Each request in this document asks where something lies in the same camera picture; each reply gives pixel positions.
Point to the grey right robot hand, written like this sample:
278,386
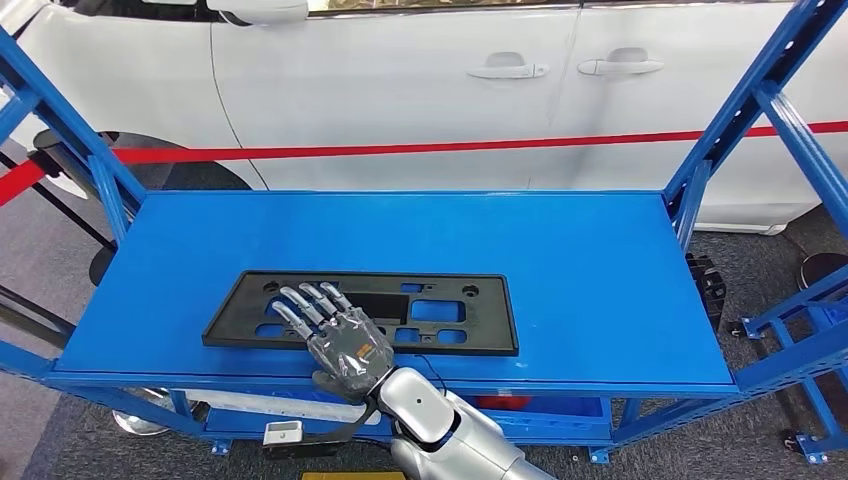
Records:
351,351

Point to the black plastic plate frame part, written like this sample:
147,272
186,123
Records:
477,334

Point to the blue metal shelf rack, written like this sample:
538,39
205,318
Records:
397,232

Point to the blue wheeled shelf rack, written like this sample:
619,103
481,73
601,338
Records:
798,371

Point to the red item in crate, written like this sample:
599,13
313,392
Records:
503,402

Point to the blue plastic crate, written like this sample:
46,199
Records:
563,405

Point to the white car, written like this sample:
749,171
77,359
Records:
397,99

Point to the black ribbed plastic object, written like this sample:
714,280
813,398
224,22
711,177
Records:
705,291

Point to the black round stanchion base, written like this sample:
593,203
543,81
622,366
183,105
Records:
825,272

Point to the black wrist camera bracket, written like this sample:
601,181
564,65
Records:
318,447

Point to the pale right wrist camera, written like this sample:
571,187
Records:
283,432

